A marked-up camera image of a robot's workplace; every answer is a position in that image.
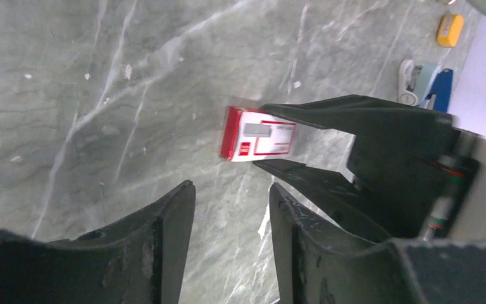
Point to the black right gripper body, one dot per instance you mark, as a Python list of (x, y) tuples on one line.
[(418, 184)]

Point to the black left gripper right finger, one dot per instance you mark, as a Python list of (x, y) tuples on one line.
[(317, 262)]

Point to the red white staple box sleeve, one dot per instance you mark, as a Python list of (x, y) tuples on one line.
[(251, 135)]

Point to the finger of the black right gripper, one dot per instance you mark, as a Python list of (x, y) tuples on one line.
[(367, 116), (332, 193)]

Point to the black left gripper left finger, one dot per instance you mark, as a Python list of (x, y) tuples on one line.
[(137, 259)]

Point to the light blue white stapler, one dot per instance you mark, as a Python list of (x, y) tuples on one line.
[(415, 82)]

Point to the yellow eraser block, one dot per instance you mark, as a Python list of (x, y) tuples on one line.
[(449, 30)]

